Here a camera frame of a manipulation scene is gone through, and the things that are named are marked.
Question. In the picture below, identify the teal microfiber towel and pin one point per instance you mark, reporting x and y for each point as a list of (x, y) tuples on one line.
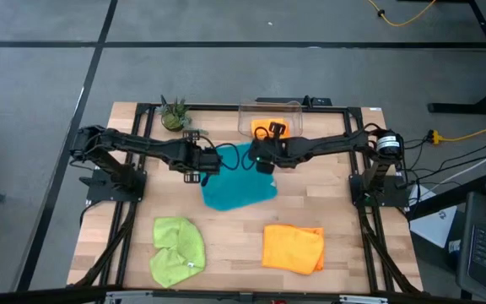
[(239, 190)]

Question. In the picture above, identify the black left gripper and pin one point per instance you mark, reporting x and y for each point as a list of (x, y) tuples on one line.
[(201, 160)]

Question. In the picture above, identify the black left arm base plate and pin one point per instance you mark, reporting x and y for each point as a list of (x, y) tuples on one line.
[(99, 194)]

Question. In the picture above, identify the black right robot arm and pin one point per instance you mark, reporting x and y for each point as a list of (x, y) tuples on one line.
[(331, 145)]

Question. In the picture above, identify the lime green microfiber towel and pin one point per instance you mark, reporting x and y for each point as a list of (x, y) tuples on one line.
[(177, 253)]

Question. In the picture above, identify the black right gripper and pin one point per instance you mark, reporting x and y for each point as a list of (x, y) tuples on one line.
[(268, 152)]

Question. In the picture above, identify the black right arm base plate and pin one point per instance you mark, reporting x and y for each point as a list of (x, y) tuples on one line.
[(395, 196)]

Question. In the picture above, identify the orange microfiber towel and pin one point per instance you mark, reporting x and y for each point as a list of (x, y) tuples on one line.
[(262, 125), (291, 249)]

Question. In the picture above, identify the black rail with silver brackets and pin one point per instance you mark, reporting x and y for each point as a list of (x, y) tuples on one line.
[(36, 295)]

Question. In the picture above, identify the white box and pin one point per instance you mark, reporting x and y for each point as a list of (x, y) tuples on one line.
[(433, 226)]

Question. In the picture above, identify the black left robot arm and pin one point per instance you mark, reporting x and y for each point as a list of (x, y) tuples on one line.
[(142, 145)]

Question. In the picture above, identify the clear plastic bin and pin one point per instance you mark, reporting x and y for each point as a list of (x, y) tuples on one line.
[(295, 118)]

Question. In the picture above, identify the small potted succulent plant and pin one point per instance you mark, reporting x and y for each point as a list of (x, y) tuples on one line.
[(174, 117)]

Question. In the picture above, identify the black metal table frame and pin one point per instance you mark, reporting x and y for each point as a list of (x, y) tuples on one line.
[(222, 106)]

